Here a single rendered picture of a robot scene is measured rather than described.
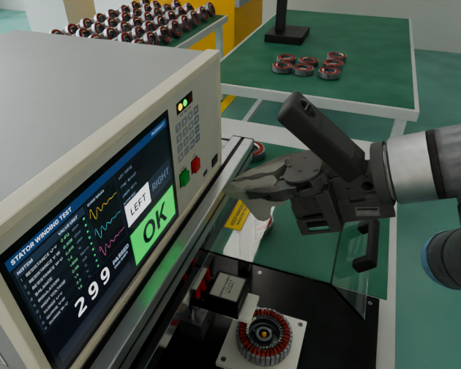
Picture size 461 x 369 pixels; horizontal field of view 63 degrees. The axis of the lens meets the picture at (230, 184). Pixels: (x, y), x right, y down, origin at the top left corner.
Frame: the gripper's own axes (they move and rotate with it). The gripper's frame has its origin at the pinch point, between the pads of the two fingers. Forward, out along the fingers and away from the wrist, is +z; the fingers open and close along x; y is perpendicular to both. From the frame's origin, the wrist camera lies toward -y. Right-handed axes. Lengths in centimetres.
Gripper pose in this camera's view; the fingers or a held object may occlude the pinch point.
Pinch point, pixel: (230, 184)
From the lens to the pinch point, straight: 51.9
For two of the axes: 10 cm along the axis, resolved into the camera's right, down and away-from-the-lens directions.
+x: 3.4, -5.6, 7.6
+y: 4.0, 8.1, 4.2
